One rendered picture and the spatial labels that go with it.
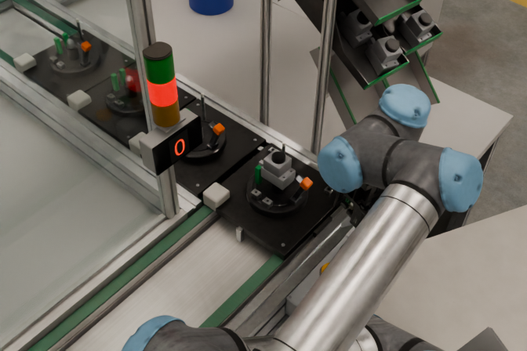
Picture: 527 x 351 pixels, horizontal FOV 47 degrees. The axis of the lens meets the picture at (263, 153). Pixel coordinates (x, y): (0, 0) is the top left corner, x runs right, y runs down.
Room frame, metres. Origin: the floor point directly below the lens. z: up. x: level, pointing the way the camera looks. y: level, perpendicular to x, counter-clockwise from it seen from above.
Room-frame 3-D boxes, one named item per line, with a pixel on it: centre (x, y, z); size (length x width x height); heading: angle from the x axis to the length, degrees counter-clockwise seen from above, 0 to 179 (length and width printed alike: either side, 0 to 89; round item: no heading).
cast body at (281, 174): (0.91, -0.02, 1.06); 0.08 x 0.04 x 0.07; 50
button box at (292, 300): (0.70, -0.14, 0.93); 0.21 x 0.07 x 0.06; 140
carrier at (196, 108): (1.07, 0.16, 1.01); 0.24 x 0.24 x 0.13; 50
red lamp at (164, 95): (0.84, 0.18, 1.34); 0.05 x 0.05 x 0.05
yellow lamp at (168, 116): (0.84, 0.18, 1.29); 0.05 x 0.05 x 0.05
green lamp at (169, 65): (0.84, 0.18, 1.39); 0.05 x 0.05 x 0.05
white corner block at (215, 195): (0.90, 0.11, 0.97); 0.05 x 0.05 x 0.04; 50
